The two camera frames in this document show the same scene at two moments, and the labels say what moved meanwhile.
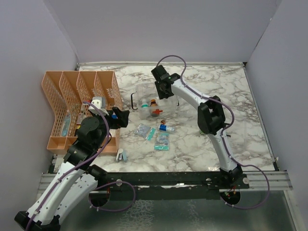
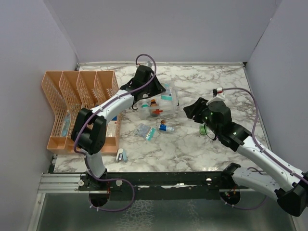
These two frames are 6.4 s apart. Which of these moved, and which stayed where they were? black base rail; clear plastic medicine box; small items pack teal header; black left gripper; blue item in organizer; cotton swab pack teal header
Moved: black left gripper; small items pack teal header
Stayed: blue item in organizer; black base rail; clear plastic medicine box; cotton swab pack teal header
